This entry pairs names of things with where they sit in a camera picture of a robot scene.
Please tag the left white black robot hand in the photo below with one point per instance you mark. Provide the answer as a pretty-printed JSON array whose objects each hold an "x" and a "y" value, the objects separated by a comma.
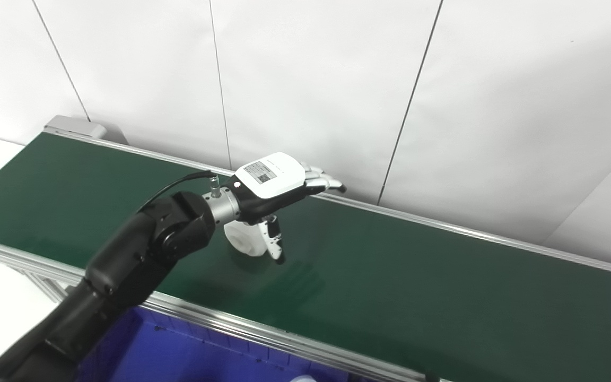
[{"x": 271, "y": 178}]

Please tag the white round plastic part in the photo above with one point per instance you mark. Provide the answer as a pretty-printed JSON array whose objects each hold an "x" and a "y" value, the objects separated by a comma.
[{"x": 244, "y": 239}]

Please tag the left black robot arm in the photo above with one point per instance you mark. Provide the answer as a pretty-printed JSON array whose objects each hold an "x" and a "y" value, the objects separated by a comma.
[{"x": 130, "y": 254}]

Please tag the green conveyor belt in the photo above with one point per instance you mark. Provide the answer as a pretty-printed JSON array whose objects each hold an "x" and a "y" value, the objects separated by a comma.
[
  {"x": 242, "y": 329},
  {"x": 390, "y": 276}
]

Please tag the blue plastic bin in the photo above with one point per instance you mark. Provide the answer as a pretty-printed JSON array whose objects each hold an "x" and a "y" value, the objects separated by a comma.
[{"x": 189, "y": 355}]

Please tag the grey conveyor end housing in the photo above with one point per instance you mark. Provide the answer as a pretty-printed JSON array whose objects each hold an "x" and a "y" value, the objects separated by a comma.
[{"x": 80, "y": 127}]

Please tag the white hexagonal plastic part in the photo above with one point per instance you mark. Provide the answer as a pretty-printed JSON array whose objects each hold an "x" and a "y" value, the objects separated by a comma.
[{"x": 303, "y": 378}]

